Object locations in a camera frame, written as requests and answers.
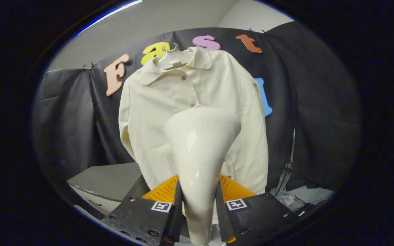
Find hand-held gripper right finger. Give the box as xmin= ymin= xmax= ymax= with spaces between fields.
xmin=216 ymin=174 xmax=302 ymax=245

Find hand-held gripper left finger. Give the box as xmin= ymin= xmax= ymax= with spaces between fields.
xmin=101 ymin=174 xmax=183 ymax=246

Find white garment steamer head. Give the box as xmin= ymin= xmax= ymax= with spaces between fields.
xmin=164 ymin=106 xmax=242 ymax=246

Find cream button-up shirt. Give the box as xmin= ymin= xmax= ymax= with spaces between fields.
xmin=118 ymin=47 xmax=269 ymax=195

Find cream plastic clothes hanger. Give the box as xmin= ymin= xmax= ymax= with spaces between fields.
xmin=156 ymin=42 xmax=191 ymax=71

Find grey cabinet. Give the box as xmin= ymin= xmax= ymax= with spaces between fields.
xmin=66 ymin=162 xmax=152 ymax=220

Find small black box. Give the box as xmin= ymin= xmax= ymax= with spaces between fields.
xmin=296 ymin=203 xmax=316 ymax=216

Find black backdrop cloth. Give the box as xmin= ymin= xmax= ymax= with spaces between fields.
xmin=33 ymin=20 xmax=362 ymax=192

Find hanging black cables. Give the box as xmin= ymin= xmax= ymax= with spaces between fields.
xmin=275 ymin=160 xmax=293 ymax=197

